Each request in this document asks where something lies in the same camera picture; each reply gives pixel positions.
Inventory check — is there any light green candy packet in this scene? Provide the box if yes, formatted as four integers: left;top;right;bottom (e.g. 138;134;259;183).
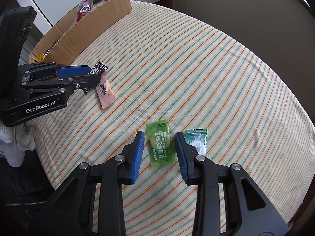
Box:
146;119;175;166

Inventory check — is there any green mint candy packet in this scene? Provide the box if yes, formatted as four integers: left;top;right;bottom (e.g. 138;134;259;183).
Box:
184;128;207;156

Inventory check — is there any yellow candy packet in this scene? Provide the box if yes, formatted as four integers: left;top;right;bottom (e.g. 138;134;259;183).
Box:
38;53;45;62

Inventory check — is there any black patterned candy packet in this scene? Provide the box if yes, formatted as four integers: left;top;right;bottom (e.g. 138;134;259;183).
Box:
83;61;108;94

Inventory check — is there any pink candy packet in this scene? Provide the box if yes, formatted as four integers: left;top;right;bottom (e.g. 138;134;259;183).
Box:
95;75;116;109

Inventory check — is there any red clear dried fruit bag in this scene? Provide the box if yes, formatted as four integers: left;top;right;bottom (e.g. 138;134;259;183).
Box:
75;0;94;22

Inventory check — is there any snickers bar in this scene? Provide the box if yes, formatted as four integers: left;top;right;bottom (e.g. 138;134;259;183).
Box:
43;40;59;56

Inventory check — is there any white gloved hand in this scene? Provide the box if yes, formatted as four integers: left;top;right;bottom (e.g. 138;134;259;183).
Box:
1;119;35;167

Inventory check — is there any brown cardboard box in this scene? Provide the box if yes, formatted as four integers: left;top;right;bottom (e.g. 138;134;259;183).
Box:
29;0;131;65

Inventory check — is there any striped tablecloth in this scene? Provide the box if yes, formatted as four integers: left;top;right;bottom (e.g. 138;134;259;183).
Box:
34;1;314;222

